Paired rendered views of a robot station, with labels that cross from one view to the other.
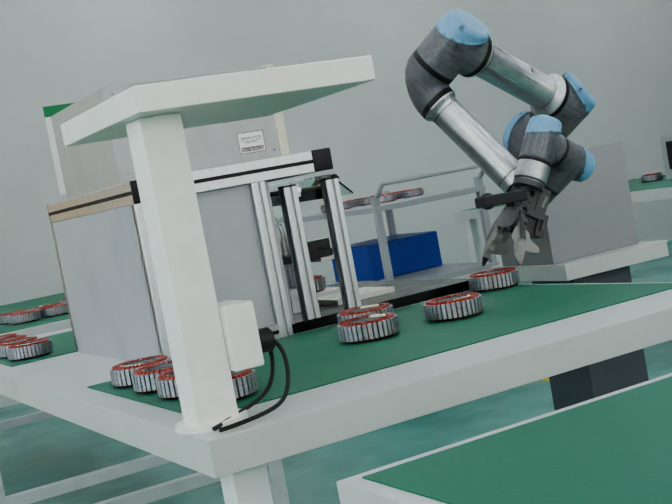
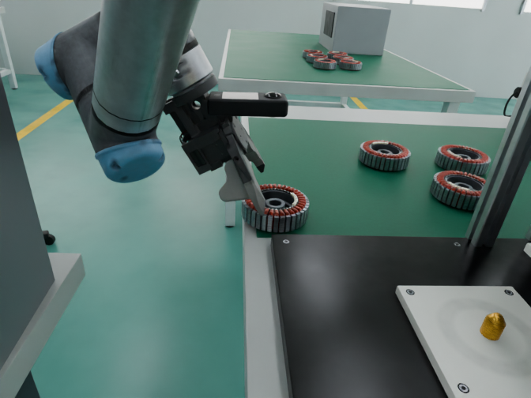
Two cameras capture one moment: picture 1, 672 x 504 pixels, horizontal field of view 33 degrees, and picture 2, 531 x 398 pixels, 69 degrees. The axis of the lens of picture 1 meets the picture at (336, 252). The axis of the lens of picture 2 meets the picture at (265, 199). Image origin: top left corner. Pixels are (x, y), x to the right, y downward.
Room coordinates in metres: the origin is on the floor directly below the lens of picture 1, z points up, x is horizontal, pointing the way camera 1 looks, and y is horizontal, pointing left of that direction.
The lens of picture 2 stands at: (3.02, -0.14, 1.09)
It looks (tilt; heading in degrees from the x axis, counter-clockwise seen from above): 29 degrees down; 202
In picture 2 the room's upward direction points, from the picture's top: 4 degrees clockwise
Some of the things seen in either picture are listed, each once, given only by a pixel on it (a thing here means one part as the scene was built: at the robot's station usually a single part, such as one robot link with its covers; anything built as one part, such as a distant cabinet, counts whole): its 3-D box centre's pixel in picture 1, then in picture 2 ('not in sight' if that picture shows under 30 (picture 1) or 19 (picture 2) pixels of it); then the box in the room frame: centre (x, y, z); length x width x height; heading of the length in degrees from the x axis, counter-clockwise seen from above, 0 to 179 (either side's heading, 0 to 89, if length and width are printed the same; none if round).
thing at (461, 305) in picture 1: (453, 306); (384, 155); (2.15, -0.20, 0.77); 0.11 x 0.11 x 0.04
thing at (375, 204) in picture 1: (399, 283); not in sight; (5.53, -0.27, 0.51); 1.01 x 0.60 x 1.01; 27
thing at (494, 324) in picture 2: not in sight; (494, 324); (2.65, -0.02, 0.80); 0.02 x 0.02 x 0.03
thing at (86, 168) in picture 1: (165, 135); not in sight; (2.62, 0.33, 1.22); 0.44 x 0.39 x 0.20; 27
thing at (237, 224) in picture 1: (214, 272); not in sight; (2.28, 0.25, 0.91); 0.28 x 0.03 x 0.32; 117
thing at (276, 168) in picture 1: (179, 188); not in sight; (2.61, 0.32, 1.09); 0.68 x 0.44 x 0.05; 27
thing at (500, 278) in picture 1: (493, 279); (274, 206); (2.49, -0.33, 0.77); 0.11 x 0.11 x 0.04
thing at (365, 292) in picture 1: (351, 295); (487, 337); (2.65, -0.02, 0.78); 0.15 x 0.15 x 0.01; 27
